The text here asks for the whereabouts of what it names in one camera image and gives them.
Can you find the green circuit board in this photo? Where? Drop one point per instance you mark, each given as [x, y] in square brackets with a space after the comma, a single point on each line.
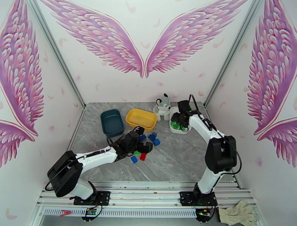
[203, 211]
[91, 211]

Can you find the white work glove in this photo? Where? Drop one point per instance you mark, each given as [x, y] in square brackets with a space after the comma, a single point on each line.
[239, 214]

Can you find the aluminum frame post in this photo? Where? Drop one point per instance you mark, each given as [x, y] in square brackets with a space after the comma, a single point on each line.
[54, 46]
[236, 46]

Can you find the blue lego bricks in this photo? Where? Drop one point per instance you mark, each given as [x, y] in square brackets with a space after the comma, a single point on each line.
[152, 136]

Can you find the red lego brick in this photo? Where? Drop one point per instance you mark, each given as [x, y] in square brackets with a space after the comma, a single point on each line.
[143, 157]

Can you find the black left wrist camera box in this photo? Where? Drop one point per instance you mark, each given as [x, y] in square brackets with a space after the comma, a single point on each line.
[139, 130]

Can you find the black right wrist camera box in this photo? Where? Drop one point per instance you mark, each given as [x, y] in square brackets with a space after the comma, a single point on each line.
[184, 105]

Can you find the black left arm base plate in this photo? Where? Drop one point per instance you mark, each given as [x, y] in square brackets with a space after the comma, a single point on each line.
[104, 197]

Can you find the aluminum base rail frame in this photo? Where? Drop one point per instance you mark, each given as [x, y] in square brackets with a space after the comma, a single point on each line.
[143, 192]

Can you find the aluminum table side rail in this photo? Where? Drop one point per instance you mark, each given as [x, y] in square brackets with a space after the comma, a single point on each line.
[208, 115]
[77, 126]

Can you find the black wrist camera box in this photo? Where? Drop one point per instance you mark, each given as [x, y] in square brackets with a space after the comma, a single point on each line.
[139, 130]
[184, 105]

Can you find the dark teal plastic container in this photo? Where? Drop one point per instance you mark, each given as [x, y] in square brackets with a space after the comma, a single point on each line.
[111, 123]

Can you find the yellow plastic container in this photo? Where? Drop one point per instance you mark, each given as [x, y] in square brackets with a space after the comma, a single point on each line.
[141, 118]

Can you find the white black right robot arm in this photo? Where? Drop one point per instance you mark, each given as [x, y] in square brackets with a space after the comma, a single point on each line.
[220, 153]

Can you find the grey white plush husky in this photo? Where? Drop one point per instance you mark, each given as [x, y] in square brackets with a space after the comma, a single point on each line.
[162, 106]

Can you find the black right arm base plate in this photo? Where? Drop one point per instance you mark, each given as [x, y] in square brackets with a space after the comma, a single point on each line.
[185, 198]

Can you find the white plastic container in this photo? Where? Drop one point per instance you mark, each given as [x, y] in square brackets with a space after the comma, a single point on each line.
[179, 132]

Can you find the red clip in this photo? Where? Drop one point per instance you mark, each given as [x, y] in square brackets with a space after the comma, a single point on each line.
[65, 212]

